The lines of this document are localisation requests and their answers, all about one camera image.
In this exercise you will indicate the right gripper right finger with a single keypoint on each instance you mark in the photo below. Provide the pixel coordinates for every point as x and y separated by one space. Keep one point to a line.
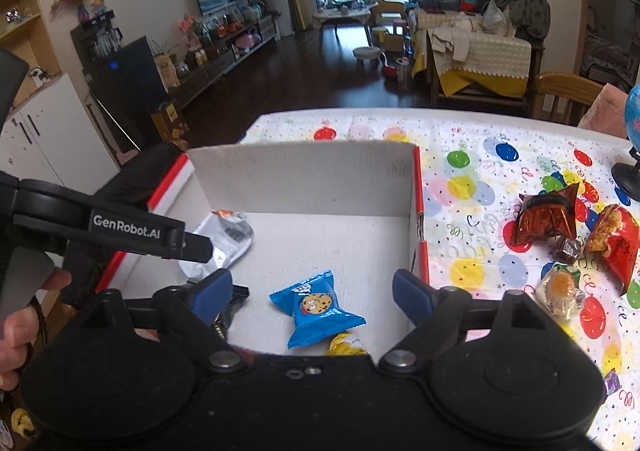
437 316

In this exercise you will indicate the red snack bag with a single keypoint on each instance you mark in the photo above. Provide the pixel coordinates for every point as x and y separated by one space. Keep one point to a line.
615 237

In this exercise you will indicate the blue desk globe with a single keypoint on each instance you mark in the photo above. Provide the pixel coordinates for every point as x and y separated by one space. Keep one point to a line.
626 175

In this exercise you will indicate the purple candy packet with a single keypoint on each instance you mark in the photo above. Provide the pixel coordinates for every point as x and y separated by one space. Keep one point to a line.
611 383

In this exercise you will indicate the small brown candy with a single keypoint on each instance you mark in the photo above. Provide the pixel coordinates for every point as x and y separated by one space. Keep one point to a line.
566 250

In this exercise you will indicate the silver snack packet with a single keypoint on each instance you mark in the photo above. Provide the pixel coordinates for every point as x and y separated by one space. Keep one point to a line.
231 236

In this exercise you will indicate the blue cookie snack packet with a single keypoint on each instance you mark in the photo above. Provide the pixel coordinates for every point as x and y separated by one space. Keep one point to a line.
315 309

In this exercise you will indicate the person's left hand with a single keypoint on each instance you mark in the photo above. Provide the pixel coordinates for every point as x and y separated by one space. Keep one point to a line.
19 331

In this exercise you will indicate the dark tv cabinet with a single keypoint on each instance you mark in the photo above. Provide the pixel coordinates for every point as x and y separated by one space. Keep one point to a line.
224 55

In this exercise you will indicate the clear wrapped orange pastry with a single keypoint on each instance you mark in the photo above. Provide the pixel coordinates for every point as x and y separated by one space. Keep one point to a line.
558 292

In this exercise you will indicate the dark red foil snack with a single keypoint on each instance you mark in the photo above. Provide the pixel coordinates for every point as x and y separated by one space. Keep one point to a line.
546 215

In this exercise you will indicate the small white round stool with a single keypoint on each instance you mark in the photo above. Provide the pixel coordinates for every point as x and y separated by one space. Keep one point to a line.
367 55

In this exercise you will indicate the yellow snack wrapper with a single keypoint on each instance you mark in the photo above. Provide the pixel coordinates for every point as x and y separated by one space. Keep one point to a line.
346 344

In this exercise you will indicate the round coffee table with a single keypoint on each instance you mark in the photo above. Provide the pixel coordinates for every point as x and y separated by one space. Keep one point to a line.
336 17

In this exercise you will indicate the white cupboard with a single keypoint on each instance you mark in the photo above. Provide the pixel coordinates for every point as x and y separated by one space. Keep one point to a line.
51 138

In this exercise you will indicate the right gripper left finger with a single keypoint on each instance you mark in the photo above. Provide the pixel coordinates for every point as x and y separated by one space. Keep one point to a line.
185 314

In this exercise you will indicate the colourful balloon tablecloth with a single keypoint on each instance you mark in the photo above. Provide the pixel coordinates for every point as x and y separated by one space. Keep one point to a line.
474 167

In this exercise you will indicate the wooden chair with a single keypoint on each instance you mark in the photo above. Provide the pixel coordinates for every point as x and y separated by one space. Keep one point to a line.
562 98

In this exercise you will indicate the red white cardboard box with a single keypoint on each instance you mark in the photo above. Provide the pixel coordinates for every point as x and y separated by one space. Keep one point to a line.
349 207

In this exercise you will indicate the sofa with yellow cover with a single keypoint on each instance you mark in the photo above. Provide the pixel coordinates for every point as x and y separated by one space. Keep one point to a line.
493 46

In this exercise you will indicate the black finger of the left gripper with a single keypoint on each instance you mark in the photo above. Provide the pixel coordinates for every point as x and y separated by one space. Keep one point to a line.
46 217

